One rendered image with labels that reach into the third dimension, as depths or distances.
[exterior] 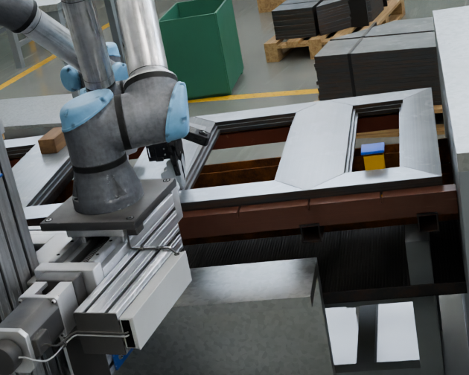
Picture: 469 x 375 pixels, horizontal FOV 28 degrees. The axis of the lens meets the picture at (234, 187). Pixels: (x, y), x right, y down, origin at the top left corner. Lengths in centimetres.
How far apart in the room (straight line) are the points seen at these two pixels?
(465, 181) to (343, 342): 148
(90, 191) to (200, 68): 449
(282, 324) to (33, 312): 90
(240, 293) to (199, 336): 27
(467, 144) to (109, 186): 74
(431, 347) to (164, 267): 95
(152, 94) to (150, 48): 11
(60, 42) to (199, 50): 396
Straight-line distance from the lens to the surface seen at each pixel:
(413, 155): 249
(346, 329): 338
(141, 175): 269
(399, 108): 294
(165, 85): 193
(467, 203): 195
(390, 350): 324
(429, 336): 255
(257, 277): 234
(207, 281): 237
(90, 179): 194
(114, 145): 192
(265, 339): 248
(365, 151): 244
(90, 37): 223
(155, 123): 190
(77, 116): 190
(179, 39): 636
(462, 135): 201
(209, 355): 253
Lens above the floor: 174
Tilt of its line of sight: 21 degrees down
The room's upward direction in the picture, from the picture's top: 11 degrees counter-clockwise
